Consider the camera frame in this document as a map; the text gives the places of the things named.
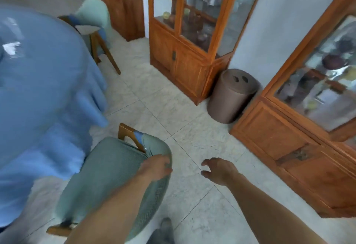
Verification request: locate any person's right hand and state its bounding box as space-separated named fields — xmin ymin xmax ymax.
xmin=201 ymin=158 xmax=240 ymax=187

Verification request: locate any person's right forearm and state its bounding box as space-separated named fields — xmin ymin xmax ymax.
xmin=227 ymin=172 xmax=329 ymax=244

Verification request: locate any blue tablecloth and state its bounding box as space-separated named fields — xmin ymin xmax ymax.
xmin=0 ymin=3 xmax=109 ymax=229

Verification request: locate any person's grey shoe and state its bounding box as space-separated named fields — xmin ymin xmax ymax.
xmin=146 ymin=218 xmax=175 ymax=244

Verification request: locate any person's left forearm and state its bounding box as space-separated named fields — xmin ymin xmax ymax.
xmin=63 ymin=169 xmax=153 ymax=244

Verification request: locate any person's left hand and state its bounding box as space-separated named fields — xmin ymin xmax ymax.
xmin=137 ymin=154 xmax=173 ymax=182

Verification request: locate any brown cylindrical bin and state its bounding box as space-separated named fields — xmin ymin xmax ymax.
xmin=207 ymin=68 xmax=261 ymax=124

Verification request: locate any wooden glass display cabinet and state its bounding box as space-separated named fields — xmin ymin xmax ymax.
xmin=83 ymin=0 xmax=146 ymax=42
xmin=230 ymin=0 xmax=356 ymax=219
xmin=147 ymin=0 xmax=270 ymax=106

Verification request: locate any green cushioned wooden chair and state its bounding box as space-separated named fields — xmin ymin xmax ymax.
xmin=57 ymin=0 xmax=122 ymax=75
xmin=46 ymin=123 xmax=173 ymax=239

